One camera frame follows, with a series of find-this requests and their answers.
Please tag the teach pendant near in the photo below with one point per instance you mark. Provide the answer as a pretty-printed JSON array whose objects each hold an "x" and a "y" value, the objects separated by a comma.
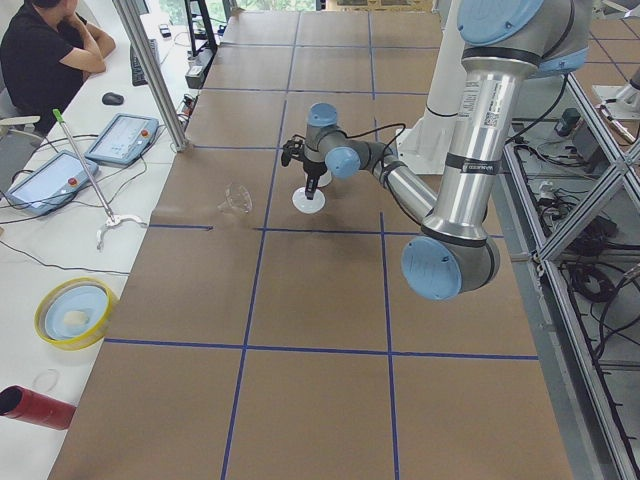
[{"x": 50, "y": 186}]

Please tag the black device box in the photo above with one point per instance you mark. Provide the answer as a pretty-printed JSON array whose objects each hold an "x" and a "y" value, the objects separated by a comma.
[{"x": 567, "y": 122}]

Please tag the black keyboard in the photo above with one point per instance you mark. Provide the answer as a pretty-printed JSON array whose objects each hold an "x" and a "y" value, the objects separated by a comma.
[{"x": 138, "y": 77}]

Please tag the seated person in black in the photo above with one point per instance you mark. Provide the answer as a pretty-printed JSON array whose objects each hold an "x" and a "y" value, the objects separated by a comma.
[{"x": 47, "y": 53}]

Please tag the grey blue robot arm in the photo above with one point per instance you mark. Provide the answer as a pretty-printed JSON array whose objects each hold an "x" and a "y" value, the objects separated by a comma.
[{"x": 505, "y": 43}]

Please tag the teach pendant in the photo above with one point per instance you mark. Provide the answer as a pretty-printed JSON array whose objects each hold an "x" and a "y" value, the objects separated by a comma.
[
  {"x": 123, "y": 140},
  {"x": 50, "y": 186}
]

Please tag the red cylinder tube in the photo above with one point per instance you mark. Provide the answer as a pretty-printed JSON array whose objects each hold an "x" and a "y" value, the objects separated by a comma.
[{"x": 25, "y": 405}]

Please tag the yellow rimmed bowl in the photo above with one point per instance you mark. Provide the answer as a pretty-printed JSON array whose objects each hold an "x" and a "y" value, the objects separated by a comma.
[{"x": 76, "y": 314}]

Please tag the clear round lid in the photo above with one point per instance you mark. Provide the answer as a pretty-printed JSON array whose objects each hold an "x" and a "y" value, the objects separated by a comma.
[{"x": 46, "y": 381}]

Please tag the reacher grabber stick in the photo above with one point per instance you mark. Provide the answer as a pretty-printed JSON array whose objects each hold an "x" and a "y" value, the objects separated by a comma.
[{"x": 113, "y": 220}]

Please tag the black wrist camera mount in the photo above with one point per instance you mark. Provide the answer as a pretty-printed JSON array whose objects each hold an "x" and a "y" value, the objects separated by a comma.
[{"x": 293, "y": 149}]

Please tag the teach pendant far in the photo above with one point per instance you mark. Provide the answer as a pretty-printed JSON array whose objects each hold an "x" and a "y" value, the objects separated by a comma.
[{"x": 123, "y": 140}]

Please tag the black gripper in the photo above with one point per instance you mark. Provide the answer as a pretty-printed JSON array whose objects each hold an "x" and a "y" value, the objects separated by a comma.
[{"x": 313, "y": 172}]

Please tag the white enamel mug lid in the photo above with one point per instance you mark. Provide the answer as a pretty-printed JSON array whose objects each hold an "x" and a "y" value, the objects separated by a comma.
[{"x": 305, "y": 205}]

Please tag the aluminium frame post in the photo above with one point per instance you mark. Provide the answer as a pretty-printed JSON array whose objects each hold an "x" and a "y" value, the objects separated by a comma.
[{"x": 136, "y": 33}]

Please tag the aluminium frame rack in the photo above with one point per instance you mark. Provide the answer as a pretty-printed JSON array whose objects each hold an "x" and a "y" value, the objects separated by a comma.
[{"x": 569, "y": 208}]

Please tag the black computer mouse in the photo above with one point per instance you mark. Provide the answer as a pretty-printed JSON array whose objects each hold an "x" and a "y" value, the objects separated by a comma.
[{"x": 112, "y": 99}]

